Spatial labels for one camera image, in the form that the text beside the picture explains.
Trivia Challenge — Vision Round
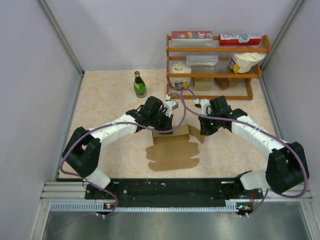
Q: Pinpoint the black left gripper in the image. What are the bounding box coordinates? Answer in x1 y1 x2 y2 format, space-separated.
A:
149 109 174 136

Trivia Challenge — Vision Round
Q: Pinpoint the brown cardboard box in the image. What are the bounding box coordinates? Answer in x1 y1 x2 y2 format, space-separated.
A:
146 125 205 172

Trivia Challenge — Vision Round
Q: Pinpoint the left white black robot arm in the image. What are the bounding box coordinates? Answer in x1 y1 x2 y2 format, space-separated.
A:
62 96 179 199

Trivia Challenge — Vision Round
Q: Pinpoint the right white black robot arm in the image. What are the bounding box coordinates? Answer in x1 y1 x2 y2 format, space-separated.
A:
195 96 310 198

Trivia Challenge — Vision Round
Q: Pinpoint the silver foil box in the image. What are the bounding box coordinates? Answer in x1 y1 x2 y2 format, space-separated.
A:
186 55 219 66

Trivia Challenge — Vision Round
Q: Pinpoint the red foil box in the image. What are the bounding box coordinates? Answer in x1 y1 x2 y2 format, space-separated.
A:
171 31 213 41

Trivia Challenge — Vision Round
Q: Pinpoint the red white wrap box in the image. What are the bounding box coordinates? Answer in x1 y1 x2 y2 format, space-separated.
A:
218 33 262 47

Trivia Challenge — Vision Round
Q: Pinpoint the green glass bottle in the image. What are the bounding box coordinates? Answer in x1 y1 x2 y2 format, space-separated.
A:
133 71 147 98

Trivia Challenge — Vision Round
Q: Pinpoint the white bag left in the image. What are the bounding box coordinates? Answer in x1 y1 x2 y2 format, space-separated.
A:
169 61 193 91

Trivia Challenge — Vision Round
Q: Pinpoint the tan block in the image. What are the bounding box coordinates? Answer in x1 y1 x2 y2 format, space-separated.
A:
193 77 214 91

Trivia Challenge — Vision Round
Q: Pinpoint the brown red block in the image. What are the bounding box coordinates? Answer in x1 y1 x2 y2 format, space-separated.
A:
214 78 231 90

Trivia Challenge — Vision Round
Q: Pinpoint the wooden shelf rack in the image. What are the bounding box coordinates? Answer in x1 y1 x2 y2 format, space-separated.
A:
166 34 272 101

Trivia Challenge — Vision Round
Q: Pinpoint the large white flour bag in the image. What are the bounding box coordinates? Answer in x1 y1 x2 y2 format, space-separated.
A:
228 52 267 74

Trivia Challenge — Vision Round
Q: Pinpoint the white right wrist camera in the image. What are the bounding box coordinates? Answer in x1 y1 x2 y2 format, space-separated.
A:
194 98 212 116

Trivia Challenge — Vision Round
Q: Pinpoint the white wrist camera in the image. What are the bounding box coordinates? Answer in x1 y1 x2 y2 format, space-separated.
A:
194 98 212 116
162 94 179 117

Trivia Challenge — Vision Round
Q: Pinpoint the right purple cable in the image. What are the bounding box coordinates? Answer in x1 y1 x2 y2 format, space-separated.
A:
179 88 309 218

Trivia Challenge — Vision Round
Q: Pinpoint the purple cable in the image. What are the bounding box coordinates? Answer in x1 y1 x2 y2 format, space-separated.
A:
59 92 187 220
179 88 309 218

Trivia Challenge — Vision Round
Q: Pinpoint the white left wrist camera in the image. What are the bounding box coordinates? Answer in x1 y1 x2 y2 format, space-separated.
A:
162 94 179 117

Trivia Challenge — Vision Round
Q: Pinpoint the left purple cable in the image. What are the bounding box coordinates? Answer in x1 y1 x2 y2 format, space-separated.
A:
59 92 187 220

